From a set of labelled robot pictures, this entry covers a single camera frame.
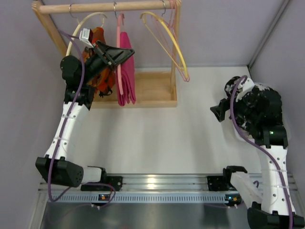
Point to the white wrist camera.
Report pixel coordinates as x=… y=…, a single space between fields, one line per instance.
x=86 y=36
x=244 y=87

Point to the pink plastic hanger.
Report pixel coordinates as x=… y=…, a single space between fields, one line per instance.
x=120 y=22

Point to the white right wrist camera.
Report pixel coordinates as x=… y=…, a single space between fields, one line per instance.
x=244 y=87

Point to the magenta pink trousers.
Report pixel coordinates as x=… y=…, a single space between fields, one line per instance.
x=128 y=83

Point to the cream plastic hanger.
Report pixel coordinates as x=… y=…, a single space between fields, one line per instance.
x=81 y=23

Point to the orange camouflage garment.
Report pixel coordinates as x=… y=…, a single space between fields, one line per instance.
x=103 y=82

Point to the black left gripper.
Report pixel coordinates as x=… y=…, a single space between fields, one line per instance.
x=102 y=56

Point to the pink wire hanger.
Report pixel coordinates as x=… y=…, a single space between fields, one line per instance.
x=174 y=20

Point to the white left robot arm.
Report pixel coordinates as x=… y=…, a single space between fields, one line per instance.
x=57 y=166

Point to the black white patterned garment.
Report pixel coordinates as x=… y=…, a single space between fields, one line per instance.
x=276 y=126

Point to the wooden clothes rack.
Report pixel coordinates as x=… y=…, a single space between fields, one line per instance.
x=153 y=89

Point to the yellow plastic hanger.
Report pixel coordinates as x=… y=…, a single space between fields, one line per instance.
x=167 y=39

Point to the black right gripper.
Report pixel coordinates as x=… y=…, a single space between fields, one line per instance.
x=220 y=109

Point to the perforated grey cable duct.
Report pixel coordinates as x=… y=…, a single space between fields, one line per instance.
x=149 y=197

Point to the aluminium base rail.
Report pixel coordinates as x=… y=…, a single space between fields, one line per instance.
x=168 y=182

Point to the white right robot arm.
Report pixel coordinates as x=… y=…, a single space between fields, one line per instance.
x=272 y=208

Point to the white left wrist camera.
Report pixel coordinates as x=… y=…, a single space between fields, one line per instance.
x=86 y=36

